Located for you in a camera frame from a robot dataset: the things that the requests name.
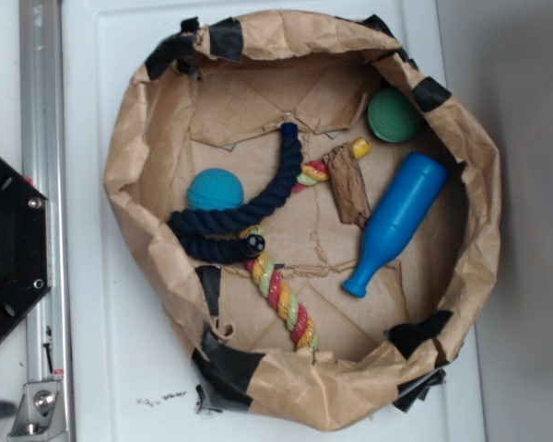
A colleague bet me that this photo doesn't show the aluminium extrusion rail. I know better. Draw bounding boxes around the aluminium extrusion rail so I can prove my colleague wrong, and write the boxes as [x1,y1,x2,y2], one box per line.
[18,1,76,441]

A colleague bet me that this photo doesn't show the blue rubber ball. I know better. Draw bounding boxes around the blue rubber ball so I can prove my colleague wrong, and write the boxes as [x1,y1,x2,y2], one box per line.
[187,169,244,211]

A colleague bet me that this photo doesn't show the multicolour braided rope toy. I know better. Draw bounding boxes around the multicolour braided rope toy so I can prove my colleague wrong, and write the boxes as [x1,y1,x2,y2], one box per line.
[246,138,371,352]

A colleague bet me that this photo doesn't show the blue plastic bowling pin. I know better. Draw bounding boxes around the blue plastic bowling pin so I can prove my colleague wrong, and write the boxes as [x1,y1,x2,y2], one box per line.
[343,152,449,298]

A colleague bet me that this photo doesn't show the brown paper bag bin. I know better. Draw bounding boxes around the brown paper bag bin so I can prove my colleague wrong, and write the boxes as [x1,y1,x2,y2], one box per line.
[104,10,501,431]

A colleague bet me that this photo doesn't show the brown wooden bark piece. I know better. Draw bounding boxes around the brown wooden bark piece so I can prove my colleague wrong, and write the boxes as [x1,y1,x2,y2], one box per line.
[324,143,371,229]

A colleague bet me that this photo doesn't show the navy blue rope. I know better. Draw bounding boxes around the navy blue rope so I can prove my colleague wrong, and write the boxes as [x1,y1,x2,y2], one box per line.
[167,122,304,266]

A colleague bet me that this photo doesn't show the black hexagonal robot base plate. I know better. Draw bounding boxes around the black hexagonal robot base plate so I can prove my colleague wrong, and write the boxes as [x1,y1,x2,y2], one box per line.
[0,158,50,344]

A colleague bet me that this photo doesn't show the green rubber ball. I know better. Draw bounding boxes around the green rubber ball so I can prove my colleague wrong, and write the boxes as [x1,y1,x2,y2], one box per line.
[367,87,425,143]

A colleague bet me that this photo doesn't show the metal corner bracket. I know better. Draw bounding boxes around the metal corner bracket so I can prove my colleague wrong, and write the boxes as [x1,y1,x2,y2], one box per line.
[7,380,66,441]

